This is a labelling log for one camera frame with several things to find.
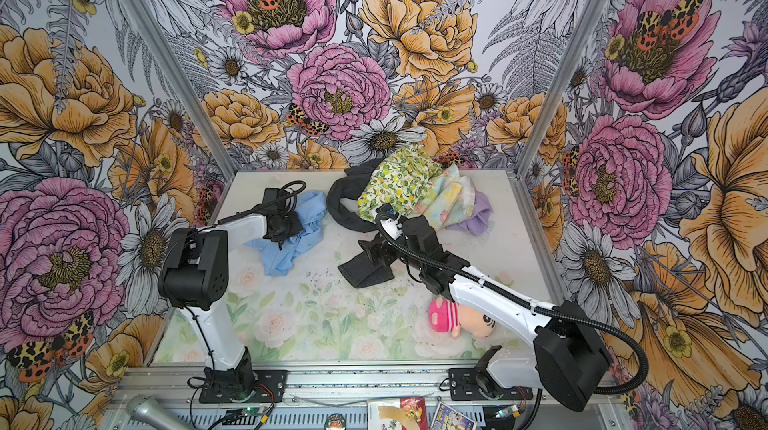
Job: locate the green yellow floral cloth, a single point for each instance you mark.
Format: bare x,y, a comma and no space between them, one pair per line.
400,180

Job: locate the right green circuit board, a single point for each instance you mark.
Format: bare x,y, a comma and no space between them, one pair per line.
510,411

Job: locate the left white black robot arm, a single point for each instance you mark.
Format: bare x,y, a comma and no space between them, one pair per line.
195,277

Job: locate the aluminium front frame rail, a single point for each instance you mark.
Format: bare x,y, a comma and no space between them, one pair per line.
316,389

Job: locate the aluminium corner post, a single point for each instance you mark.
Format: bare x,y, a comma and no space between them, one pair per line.
583,29
154,37

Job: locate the green circuit board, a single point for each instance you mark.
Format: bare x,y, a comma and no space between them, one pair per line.
510,411
250,415

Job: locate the lavender cloth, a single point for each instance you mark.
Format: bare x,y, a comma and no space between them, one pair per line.
479,221

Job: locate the pastel tie-dye cloth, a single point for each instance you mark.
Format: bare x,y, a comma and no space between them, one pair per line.
449,199

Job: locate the left aluminium corner post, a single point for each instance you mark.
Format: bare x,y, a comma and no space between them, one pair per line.
154,37

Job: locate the right aluminium corner post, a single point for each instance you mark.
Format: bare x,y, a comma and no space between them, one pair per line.
583,29

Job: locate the silver microphone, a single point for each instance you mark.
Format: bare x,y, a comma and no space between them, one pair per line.
148,410

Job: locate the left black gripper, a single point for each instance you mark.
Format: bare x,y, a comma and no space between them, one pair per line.
296,227

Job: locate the red yellow card pack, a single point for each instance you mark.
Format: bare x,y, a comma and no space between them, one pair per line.
397,414

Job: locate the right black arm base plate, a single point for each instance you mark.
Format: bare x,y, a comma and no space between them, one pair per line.
471,384

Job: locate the blue picture card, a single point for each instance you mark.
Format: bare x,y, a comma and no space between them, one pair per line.
448,418

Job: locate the pink plush doll toy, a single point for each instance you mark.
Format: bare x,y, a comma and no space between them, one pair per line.
446,316

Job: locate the light blue cloth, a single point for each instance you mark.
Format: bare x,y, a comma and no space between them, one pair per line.
278,259

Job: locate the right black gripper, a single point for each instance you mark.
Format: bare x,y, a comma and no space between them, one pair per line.
383,245

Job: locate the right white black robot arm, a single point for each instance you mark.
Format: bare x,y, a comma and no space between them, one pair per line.
569,356

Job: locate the small round badge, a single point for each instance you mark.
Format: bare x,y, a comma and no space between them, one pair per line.
335,421

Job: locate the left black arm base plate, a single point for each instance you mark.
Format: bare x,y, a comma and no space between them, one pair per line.
233,386

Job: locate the left green circuit board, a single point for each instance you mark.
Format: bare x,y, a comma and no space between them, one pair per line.
250,415

